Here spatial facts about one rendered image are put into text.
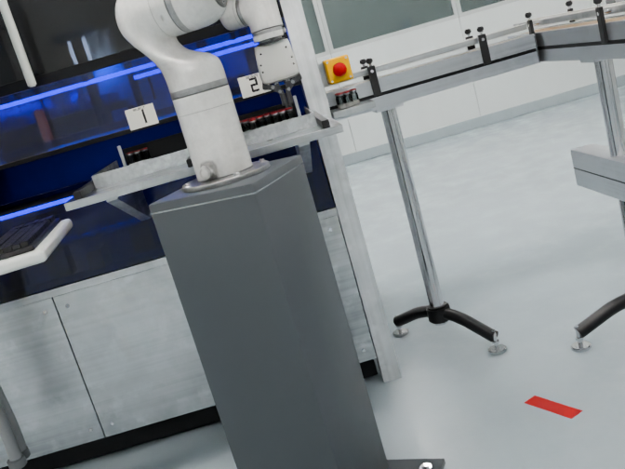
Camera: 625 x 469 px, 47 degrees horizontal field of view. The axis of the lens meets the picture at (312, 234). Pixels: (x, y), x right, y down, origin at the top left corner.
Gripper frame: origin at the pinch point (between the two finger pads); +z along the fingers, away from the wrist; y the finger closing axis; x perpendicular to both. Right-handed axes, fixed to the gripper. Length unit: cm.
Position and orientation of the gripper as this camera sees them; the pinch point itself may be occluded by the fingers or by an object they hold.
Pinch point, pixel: (286, 100)
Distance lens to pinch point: 194.1
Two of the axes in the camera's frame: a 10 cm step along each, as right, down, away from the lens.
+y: -9.6, 2.8, -0.1
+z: 2.7, 9.4, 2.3
